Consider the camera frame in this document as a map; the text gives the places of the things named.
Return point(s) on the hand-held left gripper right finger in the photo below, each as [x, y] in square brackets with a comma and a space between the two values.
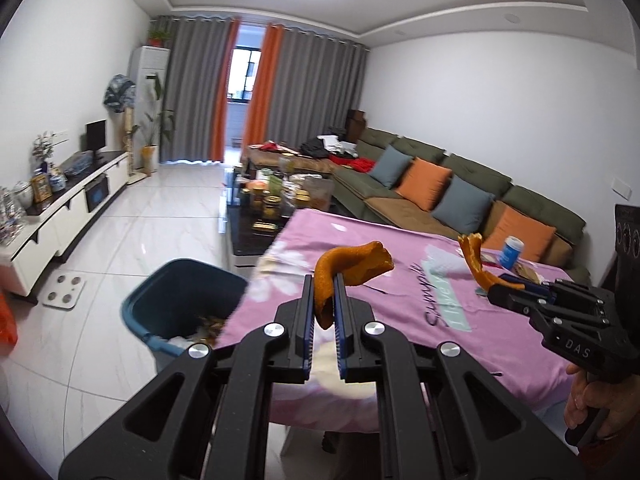
[341, 332]

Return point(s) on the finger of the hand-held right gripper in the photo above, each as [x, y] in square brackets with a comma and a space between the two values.
[525, 282]
[515, 302]

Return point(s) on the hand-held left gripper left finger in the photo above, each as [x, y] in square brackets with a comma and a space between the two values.
[308, 330]

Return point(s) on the thin orange peel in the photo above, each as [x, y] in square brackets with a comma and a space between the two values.
[475, 260]

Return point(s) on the large orange peel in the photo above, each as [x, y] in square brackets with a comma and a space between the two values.
[350, 262]

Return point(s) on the blue trash bin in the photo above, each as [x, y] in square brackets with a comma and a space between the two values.
[180, 290]

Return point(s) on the person's right forearm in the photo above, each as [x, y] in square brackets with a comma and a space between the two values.
[615, 460]

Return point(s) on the person's right hand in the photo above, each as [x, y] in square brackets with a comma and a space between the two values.
[577, 400]

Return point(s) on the brown snack wrapper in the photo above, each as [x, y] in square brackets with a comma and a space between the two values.
[529, 272]

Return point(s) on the blue can with white lid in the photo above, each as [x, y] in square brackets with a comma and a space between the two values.
[510, 254]

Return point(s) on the red snack packet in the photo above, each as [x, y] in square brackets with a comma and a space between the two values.
[489, 261]

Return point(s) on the large orange cushion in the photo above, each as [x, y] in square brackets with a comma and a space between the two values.
[520, 234]

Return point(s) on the pink tablecloth table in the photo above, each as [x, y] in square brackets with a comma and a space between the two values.
[400, 310]

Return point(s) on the large blue-grey cushion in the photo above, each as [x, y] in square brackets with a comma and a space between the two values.
[462, 205]

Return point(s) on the black glass coffee table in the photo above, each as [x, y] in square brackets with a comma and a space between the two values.
[245, 240]

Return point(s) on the green sofa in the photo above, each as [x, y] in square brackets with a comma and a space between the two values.
[475, 170]

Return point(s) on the yellow-lid jar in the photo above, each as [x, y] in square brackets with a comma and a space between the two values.
[272, 206]

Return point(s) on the brown sofa seat cover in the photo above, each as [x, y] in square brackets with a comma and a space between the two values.
[405, 212]

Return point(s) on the clear plastic bag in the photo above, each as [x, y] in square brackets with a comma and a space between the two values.
[317, 192]

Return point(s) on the small orange cushion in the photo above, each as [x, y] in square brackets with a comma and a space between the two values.
[424, 184]

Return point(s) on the brown covered sofa chaise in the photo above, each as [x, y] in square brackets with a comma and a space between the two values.
[300, 162]

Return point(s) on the red clothes pile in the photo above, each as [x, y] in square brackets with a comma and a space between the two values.
[355, 165]

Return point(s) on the small blue-grey cushion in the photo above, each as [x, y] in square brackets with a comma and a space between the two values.
[391, 166]

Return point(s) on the black clothes pile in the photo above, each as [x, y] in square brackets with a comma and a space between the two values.
[314, 146]

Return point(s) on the white clothes pile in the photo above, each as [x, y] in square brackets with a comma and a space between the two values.
[340, 144]

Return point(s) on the tall plant in yellow pot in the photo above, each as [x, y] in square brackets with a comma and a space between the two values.
[149, 157]

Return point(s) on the grey curtain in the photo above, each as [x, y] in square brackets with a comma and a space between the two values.
[320, 90]
[195, 90]

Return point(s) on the orange curtain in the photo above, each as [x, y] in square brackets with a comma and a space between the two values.
[262, 90]
[222, 100]

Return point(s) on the white bathroom scale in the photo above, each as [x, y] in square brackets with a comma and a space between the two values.
[62, 291]

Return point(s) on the balcony glass door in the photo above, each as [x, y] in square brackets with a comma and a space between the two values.
[242, 85]

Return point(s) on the white black tv cabinet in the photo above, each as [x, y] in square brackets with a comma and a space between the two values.
[50, 230]

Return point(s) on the blue flat box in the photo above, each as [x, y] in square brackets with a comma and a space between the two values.
[77, 166]

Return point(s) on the black monitor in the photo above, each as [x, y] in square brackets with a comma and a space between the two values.
[96, 135]

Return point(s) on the blue white vase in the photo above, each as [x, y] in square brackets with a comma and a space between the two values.
[56, 179]

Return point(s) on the orange plastic bag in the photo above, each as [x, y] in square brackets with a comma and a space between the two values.
[6, 320]

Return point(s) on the fan with blue cover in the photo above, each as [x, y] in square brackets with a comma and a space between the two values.
[119, 92]

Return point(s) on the white standing air conditioner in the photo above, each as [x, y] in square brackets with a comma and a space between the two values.
[150, 62]

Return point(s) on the white lidded jar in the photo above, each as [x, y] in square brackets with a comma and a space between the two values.
[22, 195]

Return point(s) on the dried flower bouquet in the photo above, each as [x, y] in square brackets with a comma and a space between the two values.
[47, 147]

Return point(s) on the small potted plant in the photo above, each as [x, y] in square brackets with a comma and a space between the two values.
[159, 39]

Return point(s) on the white wall socket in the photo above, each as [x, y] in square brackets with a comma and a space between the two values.
[621, 187]

